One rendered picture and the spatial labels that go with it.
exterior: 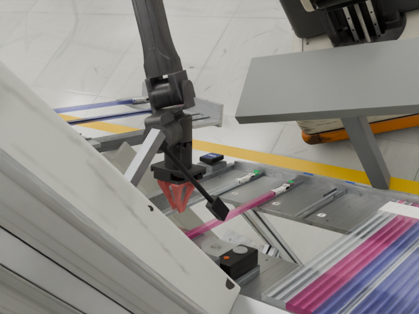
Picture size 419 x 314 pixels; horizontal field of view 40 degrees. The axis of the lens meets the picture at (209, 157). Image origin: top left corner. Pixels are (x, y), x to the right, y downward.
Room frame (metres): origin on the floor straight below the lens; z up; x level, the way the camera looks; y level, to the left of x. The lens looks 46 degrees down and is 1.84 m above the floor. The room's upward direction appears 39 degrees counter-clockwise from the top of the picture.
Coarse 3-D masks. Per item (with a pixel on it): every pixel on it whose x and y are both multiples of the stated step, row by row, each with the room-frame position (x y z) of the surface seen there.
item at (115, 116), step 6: (150, 108) 1.29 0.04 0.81; (114, 114) 1.26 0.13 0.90; (120, 114) 1.26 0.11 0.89; (126, 114) 1.26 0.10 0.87; (132, 114) 1.26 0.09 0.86; (138, 114) 1.27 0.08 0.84; (144, 114) 1.27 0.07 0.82; (72, 120) 1.22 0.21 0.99; (78, 120) 1.22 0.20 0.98; (84, 120) 1.22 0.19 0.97; (90, 120) 1.23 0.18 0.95; (96, 120) 1.23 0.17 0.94; (102, 120) 1.24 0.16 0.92
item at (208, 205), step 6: (216, 198) 0.57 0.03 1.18; (210, 204) 0.56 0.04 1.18; (216, 204) 0.56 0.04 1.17; (222, 204) 0.57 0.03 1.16; (210, 210) 0.56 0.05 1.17; (216, 210) 0.56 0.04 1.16; (222, 210) 0.56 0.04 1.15; (228, 210) 0.57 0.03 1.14; (216, 216) 0.56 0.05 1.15; (222, 216) 0.56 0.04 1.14
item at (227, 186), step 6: (234, 180) 0.90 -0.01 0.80; (222, 186) 0.87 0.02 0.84; (228, 186) 0.87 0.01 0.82; (234, 186) 0.88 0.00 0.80; (210, 192) 0.85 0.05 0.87; (216, 192) 0.86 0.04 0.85; (222, 192) 0.86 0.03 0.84; (192, 198) 0.84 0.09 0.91; (198, 198) 0.83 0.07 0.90; (204, 198) 0.84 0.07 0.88; (192, 204) 0.82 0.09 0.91; (168, 210) 0.81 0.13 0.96; (174, 210) 0.80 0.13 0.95; (168, 216) 0.79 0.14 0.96
